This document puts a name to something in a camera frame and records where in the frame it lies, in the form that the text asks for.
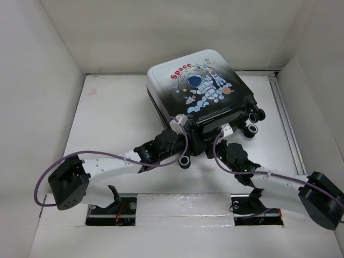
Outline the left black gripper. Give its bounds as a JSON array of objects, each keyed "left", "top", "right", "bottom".
[{"left": 159, "top": 128, "right": 206, "bottom": 161}]

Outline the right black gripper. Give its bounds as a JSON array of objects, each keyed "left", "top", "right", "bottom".
[{"left": 203, "top": 135, "right": 237, "bottom": 173}]

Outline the black kids space suitcase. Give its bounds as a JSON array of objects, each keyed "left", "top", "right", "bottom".
[{"left": 146, "top": 48, "right": 267, "bottom": 169}]

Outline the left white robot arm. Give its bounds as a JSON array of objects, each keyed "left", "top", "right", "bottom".
[{"left": 48, "top": 115, "right": 203, "bottom": 213}]

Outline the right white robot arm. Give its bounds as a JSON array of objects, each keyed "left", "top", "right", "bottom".
[{"left": 211, "top": 140, "right": 343, "bottom": 231}]

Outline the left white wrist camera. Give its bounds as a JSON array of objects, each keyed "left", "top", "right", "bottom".
[{"left": 169, "top": 114, "right": 188, "bottom": 134}]

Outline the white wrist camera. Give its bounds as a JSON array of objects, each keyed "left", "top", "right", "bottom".
[
  {"left": 169, "top": 114, "right": 188, "bottom": 134},
  {"left": 221, "top": 123, "right": 234, "bottom": 138}
]

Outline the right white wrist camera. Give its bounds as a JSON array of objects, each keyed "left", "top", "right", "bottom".
[{"left": 221, "top": 123, "right": 234, "bottom": 138}]

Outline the aluminium side rail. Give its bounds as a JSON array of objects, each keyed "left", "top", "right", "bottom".
[{"left": 269, "top": 70, "right": 308, "bottom": 176}]

